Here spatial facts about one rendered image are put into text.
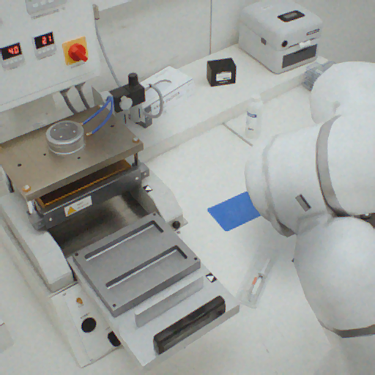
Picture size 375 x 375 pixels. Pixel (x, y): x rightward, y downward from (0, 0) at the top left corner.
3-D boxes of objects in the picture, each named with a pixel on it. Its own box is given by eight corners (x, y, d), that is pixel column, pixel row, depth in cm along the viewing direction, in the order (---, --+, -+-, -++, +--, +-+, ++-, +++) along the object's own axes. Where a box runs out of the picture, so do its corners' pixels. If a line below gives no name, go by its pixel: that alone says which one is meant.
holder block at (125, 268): (73, 261, 114) (71, 253, 112) (155, 218, 122) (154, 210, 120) (114, 318, 104) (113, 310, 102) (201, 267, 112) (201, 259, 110)
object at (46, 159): (-10, 163, 128) (-26, 117, 119) (108, 115, 141) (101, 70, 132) (34, 226, 114) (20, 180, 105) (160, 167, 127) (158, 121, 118)
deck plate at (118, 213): (-32, 174, 140) (-33, 171, 139) (91, 124, 154) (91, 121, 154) (48, 299, 113) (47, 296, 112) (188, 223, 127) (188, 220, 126)
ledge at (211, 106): (85, 119, 184) (83, 108, 181) (269, 39, 221) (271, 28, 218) (135, 166, 167) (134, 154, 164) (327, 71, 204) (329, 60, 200)
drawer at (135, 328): (68, 269, 117) (61, 245, 111) (156, 223, 126) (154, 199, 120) (143, 376, 99) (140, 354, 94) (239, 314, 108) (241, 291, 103)
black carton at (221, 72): (206, 78, 193) (206, 60, 188) (231, 74, 195) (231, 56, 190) (210, 87, 189) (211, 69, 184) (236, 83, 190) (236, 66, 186)
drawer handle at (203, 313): (152, 347, 99) (151, 335, 97) (219, 305, 106) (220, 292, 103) (159, 355, 98) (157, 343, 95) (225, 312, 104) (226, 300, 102)
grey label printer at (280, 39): (235, 47, 208) (238, 4, 196) (277, 33, 215) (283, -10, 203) (277, 78, 193) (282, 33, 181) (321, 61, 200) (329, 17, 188)
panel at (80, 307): (88, 363, 121) (59, 293, 114) (200, 295, 133) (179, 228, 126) (92, 368, 119) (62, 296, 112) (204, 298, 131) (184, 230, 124)
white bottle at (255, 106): (255, 127, 180) (258, 89, 170) (264, 135, 177) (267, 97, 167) (242, 132, 179) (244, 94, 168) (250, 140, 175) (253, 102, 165)
